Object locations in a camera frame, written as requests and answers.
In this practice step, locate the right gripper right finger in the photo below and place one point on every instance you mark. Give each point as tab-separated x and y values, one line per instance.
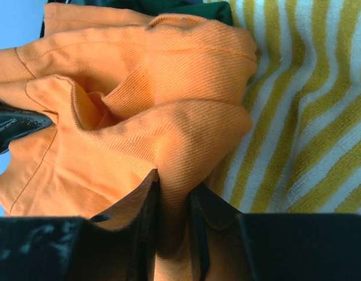
217	248

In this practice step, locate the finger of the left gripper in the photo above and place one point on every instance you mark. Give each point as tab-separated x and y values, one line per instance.
17	122

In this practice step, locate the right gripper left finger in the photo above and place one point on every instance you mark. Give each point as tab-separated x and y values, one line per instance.
119	243

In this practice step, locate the orange cloth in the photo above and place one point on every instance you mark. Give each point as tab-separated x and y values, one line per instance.
127	93

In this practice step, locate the yellow white striped towel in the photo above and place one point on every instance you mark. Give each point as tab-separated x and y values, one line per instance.
303	154

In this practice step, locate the dark green cloth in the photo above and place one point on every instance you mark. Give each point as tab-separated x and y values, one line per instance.
215	11

